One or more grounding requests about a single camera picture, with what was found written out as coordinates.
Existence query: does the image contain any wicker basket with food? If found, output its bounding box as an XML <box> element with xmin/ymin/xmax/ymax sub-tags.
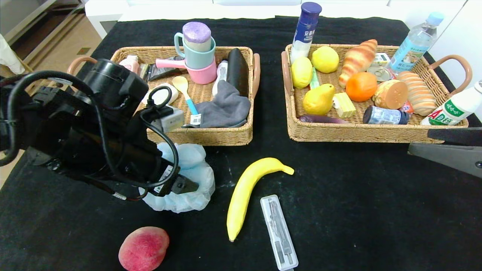
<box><xmin>281</xmin><ymin>43</ymin><xmax>472</xmax><ymax>143</ymax></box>

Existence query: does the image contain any purple eggplant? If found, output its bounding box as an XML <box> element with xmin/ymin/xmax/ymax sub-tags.
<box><xmin>299</xmin><ymin>114</ymin><xmax>352</xmax><ymax>125</ymax></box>

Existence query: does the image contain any striped croissant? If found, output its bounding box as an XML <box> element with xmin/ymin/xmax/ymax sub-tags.
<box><xmin>338</xmin><ymin>39</ymin><xmax>378</xmax><ymax>89</ymax></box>

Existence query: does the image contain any black plastic packet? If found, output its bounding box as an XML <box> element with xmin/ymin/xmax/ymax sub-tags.
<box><xmin>148</xmin><ymin>56</ymin><xmax>185</xmax><ymax>82</ymax></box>

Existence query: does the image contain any grey cloth with tag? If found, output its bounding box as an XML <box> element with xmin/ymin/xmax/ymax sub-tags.
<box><xmin>182</xmin><ymin>80</ymin><xmax>252</xmax><ymax>129</ymax></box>

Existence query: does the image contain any light wooden rack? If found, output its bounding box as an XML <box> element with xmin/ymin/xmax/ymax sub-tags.
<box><xmin>0</xmin><ymin>56</ymin><xmax>64</xmax><ymax>94</ymax></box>

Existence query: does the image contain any black oblong case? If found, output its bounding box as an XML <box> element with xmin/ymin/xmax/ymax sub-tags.
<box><xmin>226</xmin><ymin>48</ymin><xmax>250</xmax><ymax>98</ymax></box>

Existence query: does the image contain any yellow pear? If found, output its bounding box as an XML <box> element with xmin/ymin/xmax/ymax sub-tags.
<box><xmin>302</xmin><ymin>83</ymin><xmax>335</xmax><ymax>116</ymax></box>

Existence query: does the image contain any small pink bottle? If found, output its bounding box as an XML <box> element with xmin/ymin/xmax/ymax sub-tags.
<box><xmin>120</xmin><ymin>55</ymin><xmax>140</xmax><ymax>74</ymax></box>

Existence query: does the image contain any purple-topped beige cylinder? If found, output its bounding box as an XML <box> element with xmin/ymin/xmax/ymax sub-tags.
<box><xmin>182</xmin><ymin>21</ymin><xmax>212</xmax><ymax>52</ymax></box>

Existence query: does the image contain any oval yellow lemon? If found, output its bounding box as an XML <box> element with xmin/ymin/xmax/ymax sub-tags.
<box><xmin>291</xmin><ymin>56</ymin><xmax>313</xmax><ymax>89</ymax></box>

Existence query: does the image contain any wicker basket with household items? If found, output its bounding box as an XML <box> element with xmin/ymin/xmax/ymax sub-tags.
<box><xmin>67</xmin><ymin>46</ymin><xmax>261</xmax><ymax>147</ymax></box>

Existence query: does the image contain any round yellow lemon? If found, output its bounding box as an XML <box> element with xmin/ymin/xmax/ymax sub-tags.
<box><xmin>311</xmin><ymin>46</ymin><xmax>339</xmax><ymax>73</ymax></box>

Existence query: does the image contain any silver tin can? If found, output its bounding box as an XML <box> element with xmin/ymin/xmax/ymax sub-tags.
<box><xmin>366</xmin><ymin>65</ymin><xmax>396</xmax><ymax>82</ymax></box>

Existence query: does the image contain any long ridged bread loaf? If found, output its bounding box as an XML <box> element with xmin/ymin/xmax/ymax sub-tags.
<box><xmin>396</xmin><ymin>71</ymin><xmax>437</xmax><ymax>116</ymax></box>

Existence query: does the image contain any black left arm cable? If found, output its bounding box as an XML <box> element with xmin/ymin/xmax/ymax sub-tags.
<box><xmin>0</xmin><ymin>71</ymin><xmax>179</xmax><ymax>200</ymax></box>

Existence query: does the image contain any pink cup with handle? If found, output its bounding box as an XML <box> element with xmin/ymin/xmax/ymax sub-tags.
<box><xmin>155</xmin><ymin>57</ymin><xmax>218</xmax><ymax>85</ymax></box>

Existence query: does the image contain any small white green carton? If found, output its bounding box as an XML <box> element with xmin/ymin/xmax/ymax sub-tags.
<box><xmin>373</xmin><ymin>53</ymin><xmax>391</xmax><ymax>68</ymax></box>

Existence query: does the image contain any small jar with blue lid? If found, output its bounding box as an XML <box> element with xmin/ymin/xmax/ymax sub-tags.
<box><xmin>363</xmin><ymin>106</ymin><xmax>410</xmax><ymax>125</ymax></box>

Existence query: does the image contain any clear water bottle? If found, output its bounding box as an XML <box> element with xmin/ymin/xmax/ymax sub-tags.
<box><xmin>388</xmin><ymin>12</ymin><xmax>445</xmax><ymax>73</ymax></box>

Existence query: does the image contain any white bottle with blue cap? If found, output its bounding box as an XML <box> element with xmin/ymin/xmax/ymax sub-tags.
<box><xmin>289</xmin><ymin>2</ymin><xmax>322</xmax><ymax>64</ymax></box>

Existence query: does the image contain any light blue bath pouf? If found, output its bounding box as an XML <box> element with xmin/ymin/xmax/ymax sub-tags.
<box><xmin>141</xmin><ymin>142</ymin><xmax>216</xmax><ymax>213</ymax></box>

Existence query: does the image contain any orange fruit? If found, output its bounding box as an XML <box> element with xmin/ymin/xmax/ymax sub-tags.
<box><xmin>345</xmin><ymin>72</ymin><xmax>378</xmax><ymax>102</ymax></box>

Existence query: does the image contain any clear plastic compass case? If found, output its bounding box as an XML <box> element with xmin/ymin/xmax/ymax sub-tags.
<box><xmin>260</xmin><ymin>195</ymin><xmax>299</xmax><ymax>271</ymax></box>

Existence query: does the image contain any green gum pack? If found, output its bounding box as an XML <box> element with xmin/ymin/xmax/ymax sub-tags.
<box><xmin>309</xmin><ymin>68</ymin><xmax>323</xmax><ymax>89</ymax></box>

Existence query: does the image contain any red peach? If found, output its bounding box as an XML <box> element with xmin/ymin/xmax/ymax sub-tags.
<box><xmin>118</xmin><ymin>226</ymin><xmax>170</xmax><ymax>271</ymax></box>

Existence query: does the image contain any yellow banana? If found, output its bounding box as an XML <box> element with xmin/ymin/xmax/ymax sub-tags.
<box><xmin>226</xmin><ymin>157</ymin><xmax>294</xmax><ymax>242</ymax></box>

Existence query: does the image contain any white tube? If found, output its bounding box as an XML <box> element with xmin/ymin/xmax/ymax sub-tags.
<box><xmin>212</xmin><ymin>59</ymin><xmax>229</xmax><ymax>97</ymax></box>

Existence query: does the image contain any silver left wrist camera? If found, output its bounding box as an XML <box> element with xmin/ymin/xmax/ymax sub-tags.
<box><xmin>153</xmin><ymin>107</ymin><xmax>186</xmax><ymax>133</ymax></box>

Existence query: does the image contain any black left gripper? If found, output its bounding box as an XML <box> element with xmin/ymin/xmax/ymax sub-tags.
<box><xmin>122</xmin><ymin>152</ymin><xmax>200</xmax><ymax>197</ymax></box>

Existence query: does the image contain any cream spoon with blue handle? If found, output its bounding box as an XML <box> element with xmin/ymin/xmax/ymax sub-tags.
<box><xmin>172</xmin><ymin>76</ymin><xmax>199</xmax><ymax>116</ymax></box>

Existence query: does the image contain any round brown bread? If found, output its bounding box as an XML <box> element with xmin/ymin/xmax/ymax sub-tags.
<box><xmin>373</xmin><ymin>79</ymin><xmax>409</xmax><ymax>110</ymax></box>

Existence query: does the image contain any white hanging cloth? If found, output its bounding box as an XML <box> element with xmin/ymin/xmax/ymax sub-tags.
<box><xmin>0</xmin><ymin>34</ymin><xmax>25</xmax><ymax>75</ymax></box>

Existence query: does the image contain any white bottle with green label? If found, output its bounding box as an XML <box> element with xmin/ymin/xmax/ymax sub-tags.
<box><xmin>421</xmin><ymin>80</ymin><xmax>482</xmax><ymax>126</ymax></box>

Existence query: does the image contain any black left camera cable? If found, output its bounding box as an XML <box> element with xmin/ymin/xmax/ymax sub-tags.
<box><xmin>146</xmin><ymin>86</ymin><xmax>173</xmax><ymax>111</ymax></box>

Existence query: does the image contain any white background table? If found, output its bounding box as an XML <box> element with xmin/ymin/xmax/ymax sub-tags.
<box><xmin>85</xmin><ymin>0</ymin><xmax>467</xmax><ymax>38</ymax></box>

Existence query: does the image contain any light wooden shelf unit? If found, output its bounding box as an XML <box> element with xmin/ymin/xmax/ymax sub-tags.
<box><xmin>0</xmin><ymin>0</ymin><xmax>85</xmax><ymax>46</ymax></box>

